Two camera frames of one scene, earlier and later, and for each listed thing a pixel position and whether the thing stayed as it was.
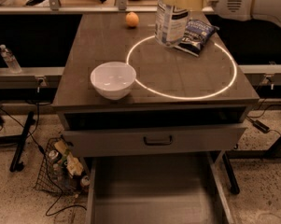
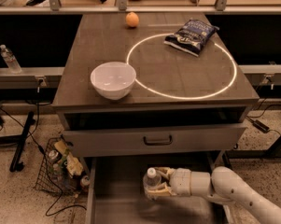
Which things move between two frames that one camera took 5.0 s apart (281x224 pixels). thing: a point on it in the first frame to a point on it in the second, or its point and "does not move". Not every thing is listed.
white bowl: x=114 y=80 does not move
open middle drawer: x=157 y=189 does not move
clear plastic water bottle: x=171 y=24 to x=151 y=179
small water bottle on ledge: x=10 y=60 does not move
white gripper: x=231 y=2 to x=181 y=181
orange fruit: x=132 y=19 does not move
